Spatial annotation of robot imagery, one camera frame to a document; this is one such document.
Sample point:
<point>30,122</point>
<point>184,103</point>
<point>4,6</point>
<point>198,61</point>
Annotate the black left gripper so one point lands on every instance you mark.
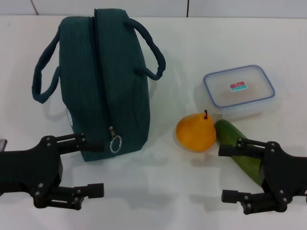
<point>28,167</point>

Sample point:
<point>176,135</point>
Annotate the yellow pear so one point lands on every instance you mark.
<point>194,134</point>

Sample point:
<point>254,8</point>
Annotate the silver connector plug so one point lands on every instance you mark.
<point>3,145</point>

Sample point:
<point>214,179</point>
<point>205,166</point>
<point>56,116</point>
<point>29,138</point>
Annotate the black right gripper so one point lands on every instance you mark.
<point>285,177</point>

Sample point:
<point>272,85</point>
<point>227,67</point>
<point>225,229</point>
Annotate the green cucumber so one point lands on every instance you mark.
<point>227,131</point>

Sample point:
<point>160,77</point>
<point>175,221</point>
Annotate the clear plastic food container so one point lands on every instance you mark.
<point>254,93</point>

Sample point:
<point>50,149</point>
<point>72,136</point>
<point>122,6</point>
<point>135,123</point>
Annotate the dark teal insulated lunch bag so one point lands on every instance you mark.
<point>115,72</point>

